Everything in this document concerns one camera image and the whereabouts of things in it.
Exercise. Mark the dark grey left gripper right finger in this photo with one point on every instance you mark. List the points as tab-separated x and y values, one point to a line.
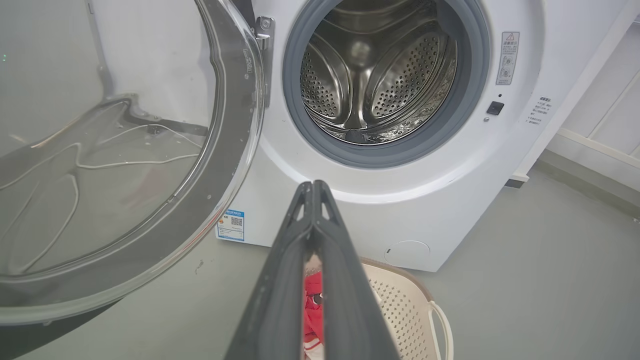
350	305

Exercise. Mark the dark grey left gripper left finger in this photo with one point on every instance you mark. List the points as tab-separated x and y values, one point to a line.
280	300

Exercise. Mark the round dark glass washer door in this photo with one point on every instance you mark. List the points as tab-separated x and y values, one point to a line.
220	180

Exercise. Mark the white front-load washing machine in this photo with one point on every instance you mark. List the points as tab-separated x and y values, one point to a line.
400	210

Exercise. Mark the black door lock slot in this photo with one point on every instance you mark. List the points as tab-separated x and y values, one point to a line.
495	108

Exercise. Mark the metal door hinge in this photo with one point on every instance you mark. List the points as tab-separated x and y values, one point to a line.
264	35

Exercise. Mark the red printed garment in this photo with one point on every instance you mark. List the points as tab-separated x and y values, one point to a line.
313	310

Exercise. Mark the beige perforated laundry basket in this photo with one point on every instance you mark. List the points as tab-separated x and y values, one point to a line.
400	305

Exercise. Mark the blue energy label sticker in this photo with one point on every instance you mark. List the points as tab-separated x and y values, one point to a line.
231	226

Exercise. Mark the steel perforated washer drum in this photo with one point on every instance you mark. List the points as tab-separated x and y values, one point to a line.
400	75

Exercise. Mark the small printed text label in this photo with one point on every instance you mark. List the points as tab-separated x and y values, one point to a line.
539	110

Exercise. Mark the warning label sticker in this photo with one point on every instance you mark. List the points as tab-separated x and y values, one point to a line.
507	57

